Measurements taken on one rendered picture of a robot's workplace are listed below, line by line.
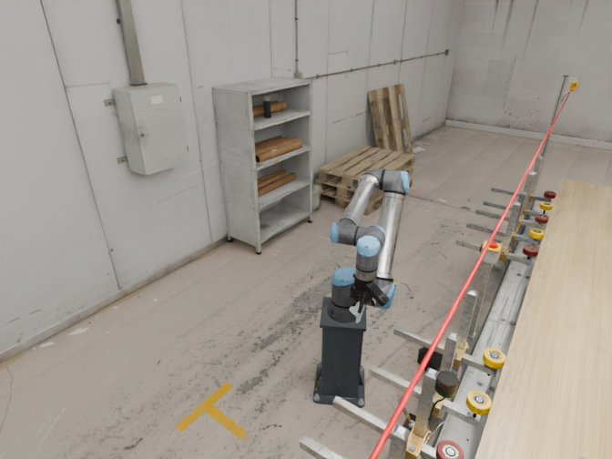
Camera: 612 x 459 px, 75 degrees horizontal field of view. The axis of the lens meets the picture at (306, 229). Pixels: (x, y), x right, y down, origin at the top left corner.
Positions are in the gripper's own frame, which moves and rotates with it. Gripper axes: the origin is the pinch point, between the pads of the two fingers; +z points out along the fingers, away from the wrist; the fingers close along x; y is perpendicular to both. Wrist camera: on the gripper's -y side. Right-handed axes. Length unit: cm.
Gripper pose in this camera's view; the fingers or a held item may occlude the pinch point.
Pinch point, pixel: (366, 315)
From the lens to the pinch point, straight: 181.6
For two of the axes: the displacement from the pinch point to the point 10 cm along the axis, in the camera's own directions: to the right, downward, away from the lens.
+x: -6.1, 3.8, -7.0
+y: -7.9, -2.9, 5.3
